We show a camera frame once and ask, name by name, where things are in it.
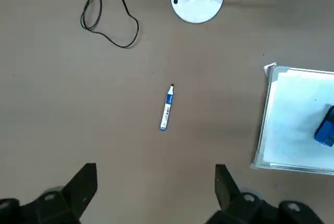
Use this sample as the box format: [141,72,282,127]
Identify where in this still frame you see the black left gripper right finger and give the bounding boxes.
[206,164,323,224]

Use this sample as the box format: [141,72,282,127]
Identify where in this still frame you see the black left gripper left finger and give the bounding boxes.
[0,163,98,224]

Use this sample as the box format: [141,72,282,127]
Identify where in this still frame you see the blue whiteboard eraser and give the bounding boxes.
[314,104,334,147]

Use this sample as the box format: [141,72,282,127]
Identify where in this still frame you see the white blue whiteboard marker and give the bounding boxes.
[159,84,176,132]

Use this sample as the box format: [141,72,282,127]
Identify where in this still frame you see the white whiteboard silver frame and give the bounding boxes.
[249,62,334,176]

